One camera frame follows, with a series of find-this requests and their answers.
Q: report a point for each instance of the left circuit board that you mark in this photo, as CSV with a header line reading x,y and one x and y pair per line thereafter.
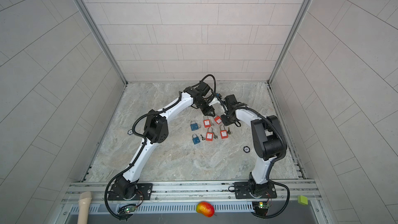
x,y
127,209

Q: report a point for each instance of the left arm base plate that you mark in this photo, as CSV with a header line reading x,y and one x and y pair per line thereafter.
x,y
130,192

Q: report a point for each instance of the mango fruit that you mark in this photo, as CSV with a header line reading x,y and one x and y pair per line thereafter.
x,y
206,209

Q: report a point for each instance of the blue padlock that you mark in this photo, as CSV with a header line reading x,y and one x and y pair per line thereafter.
x,y
195,139
194,126

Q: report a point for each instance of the circuit board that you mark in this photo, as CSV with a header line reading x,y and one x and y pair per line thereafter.
x,y
260,209
127,209

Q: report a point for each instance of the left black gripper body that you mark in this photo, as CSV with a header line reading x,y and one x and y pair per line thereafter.
x,y
207,108

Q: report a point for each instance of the aluminium rail frame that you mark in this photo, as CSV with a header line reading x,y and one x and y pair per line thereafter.
x,y
175,202

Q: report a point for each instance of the green cube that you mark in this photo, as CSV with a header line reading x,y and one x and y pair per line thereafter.
x,y
303,200

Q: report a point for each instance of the red padlock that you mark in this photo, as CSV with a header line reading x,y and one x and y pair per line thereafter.
x,y
209,134
223,132
207,122
218,119

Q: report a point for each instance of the beige wooden handle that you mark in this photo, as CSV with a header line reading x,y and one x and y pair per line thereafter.
x,y
84,205

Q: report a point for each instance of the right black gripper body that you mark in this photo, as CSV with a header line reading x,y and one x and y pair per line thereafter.
x,y
227,119

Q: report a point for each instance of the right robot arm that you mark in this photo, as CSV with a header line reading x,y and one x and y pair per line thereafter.
x,y
268,140

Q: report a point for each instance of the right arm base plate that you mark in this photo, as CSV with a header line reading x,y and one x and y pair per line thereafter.
x,y
251,190

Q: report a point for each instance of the right circuit board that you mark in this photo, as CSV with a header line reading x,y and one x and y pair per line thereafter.
x,y
260,209

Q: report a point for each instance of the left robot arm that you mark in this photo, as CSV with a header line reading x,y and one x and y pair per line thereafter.
x,y
153,129

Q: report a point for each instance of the black ring marker right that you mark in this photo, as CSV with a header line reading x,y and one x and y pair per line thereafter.
x,y
246,149

